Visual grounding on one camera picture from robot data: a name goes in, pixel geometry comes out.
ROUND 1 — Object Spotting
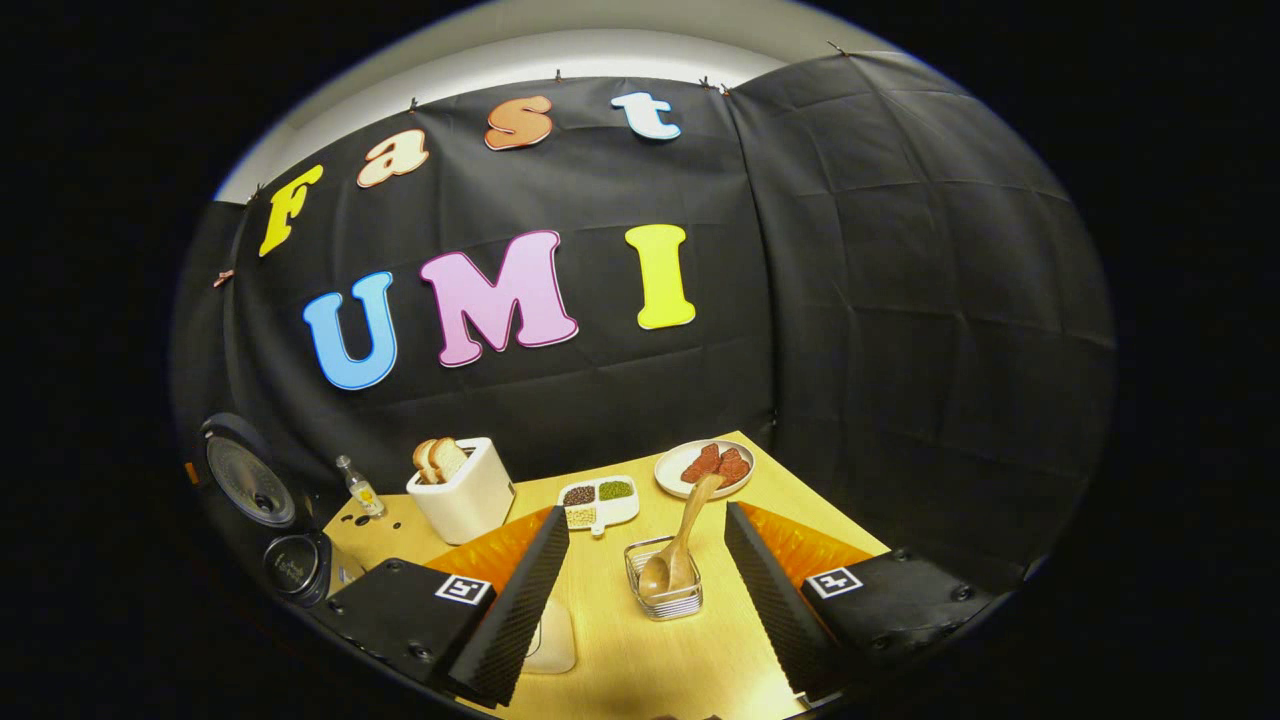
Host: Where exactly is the white toaster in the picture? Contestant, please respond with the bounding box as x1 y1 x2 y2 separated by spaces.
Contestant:
406 437 517 546

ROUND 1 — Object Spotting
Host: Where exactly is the small glass bottle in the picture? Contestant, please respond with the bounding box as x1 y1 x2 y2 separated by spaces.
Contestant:
335 455 387 519

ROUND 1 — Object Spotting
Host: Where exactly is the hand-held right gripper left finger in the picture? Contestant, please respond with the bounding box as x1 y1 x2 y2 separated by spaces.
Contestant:
320 505 571 709

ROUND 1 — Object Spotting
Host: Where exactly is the white round plate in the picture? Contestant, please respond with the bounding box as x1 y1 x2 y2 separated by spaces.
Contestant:
655 440 756 500

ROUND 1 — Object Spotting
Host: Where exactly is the wooden spoon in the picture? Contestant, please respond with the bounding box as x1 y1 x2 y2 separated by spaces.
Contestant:
638 472 726 601

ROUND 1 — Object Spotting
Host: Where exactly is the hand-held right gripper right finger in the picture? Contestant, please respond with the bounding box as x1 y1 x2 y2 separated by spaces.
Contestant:
725 500 1001 703

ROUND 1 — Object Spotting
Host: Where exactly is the white divided grain dish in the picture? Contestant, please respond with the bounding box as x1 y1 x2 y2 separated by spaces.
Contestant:
557 475 641 538

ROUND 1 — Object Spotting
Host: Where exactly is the grey black rice cooker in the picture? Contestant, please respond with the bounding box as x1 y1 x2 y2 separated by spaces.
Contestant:
185 412 366 609

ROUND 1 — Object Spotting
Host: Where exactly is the white rice box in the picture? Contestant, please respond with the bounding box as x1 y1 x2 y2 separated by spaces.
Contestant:
520 595 578 675

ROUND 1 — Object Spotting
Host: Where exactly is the black backdrop cloth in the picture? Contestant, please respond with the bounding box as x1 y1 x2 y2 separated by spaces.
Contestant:
170 50 1119 601

